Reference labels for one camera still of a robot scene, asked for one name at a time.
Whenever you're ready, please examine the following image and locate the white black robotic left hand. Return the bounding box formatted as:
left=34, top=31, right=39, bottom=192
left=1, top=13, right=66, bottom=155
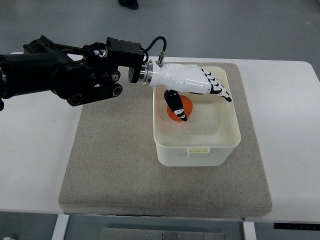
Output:
left=138, top=60, right=232, bottom=122

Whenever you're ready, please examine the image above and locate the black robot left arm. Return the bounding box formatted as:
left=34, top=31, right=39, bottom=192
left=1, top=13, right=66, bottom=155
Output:
left=0, top=35, right=149, bottom=109

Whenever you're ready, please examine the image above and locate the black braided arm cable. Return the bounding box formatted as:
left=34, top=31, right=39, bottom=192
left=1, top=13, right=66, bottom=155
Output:
left=144, top=36, right=168, bottom=66

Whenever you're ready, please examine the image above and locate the white right table leg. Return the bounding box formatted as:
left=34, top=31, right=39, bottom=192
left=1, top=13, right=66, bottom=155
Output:
left=242, top=221, right=257, bottom=240

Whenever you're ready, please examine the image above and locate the grey foam mat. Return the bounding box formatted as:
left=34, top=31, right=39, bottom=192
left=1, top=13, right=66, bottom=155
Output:
left=58, top=62, right=272, bottom=219

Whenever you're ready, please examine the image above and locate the orange fruit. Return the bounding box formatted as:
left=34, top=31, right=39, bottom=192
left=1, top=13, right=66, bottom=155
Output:
left=166, top=95, right=193, bottom=122

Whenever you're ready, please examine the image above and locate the dark shoe on floor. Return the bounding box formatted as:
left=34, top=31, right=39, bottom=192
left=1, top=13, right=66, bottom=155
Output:
left=118, top=0, right=140, bottom=10

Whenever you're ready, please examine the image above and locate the white table leg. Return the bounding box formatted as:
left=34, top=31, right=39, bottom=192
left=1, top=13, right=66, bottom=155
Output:
left=242, top=221, right=257, bottom=240
left=51, top=214, right=70, bottom=240

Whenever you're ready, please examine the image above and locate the white plastic storage box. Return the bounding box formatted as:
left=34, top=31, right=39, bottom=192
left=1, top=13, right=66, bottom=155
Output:
left=152, top=64, right=241, bottom=167

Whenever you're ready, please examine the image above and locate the white left table leg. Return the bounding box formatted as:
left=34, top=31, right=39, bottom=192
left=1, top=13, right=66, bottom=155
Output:
left=51, top=214, right=70, bottom=240

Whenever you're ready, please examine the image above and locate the black table control panel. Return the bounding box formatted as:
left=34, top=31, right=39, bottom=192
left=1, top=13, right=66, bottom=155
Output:
left=273, top=222, right=320, bottom=231

